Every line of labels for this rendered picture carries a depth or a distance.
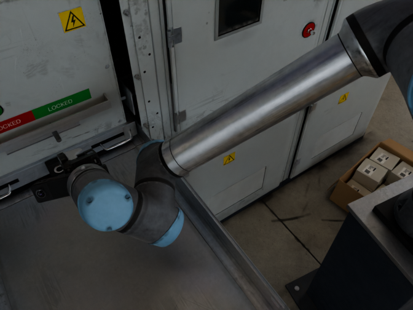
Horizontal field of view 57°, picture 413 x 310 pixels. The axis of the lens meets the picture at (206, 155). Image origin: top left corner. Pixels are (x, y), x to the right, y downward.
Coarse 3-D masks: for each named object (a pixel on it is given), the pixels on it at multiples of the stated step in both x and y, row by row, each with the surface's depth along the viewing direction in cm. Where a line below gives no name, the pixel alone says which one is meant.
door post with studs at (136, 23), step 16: (128, 0) 90; (144, 0) 93; (128, 16) 91; (144, 16) 95; (128, 32) 96; (144, 32) 98; (128, 48) 99; (144, 48) 102; (144, 64) 105; (144, 80) 109; (144, 96) 113; (144, 112) 118; (144, 128) 122; (160, 128) 126
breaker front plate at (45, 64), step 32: (32, 0) 82; (64, 0) 86; (96, 0) 90; (0, 32) 82; (32, 32) 86; (64, 32) 91; (96, 32) 95; (0, 64) 87; (32, 64) 91; (64, 64) 96; (96, 64) 101; (0, 96) 92; (32, 96) 97; (64, 96) 102; (96, 96) 108; (32, 128) 103; (64, 128) 109; (96, 128) 116; (0, 160) 103; (32, 160) 110
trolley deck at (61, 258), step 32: (128, 160) 121; (0, 224) 106; (32, 224) 106; (64, 224) 106; (192, 224) 106; (0, 256) 99; (32, 256) 100; (64, 256) 100; (96, 256) 100; (128, 256) 100; (160, 256) 100; (192, 256) 100; (32, 288) 94; (64, 288) 94; (96, 288) 94; (128, 288) 94; (160, 288) 94; (192, 288) 94; (224, 288) 94
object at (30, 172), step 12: (132, 120) 122; (108, 132) 118; (120, 132) 121; (132, 132) 124; (84, 144) 116; (96, 144) 119; (108, 144) 121; (48, 156) 112; (24, 168) 109; (36, 168) 111; (0, 180) 106; (12, 180) 109; (24, 180) 111; (0, 192) 109
